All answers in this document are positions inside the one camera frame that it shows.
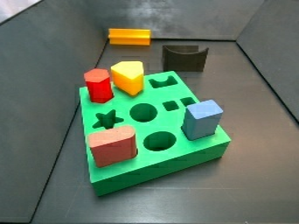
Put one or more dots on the orange star prism block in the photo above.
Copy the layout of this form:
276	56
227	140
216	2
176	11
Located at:
129	37

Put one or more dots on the black curved fixture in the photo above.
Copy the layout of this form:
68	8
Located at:
184	58

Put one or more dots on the green shape sorter base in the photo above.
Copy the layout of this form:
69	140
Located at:
155	113

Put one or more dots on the blue rectangular block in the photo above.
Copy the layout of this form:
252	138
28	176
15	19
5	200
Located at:
202	118

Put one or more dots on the salmon rounded block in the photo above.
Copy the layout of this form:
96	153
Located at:
112	145

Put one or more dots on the yellow pentagon block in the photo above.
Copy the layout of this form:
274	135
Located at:
128	76

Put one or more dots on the red hexagonal block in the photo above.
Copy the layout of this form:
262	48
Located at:
99	86

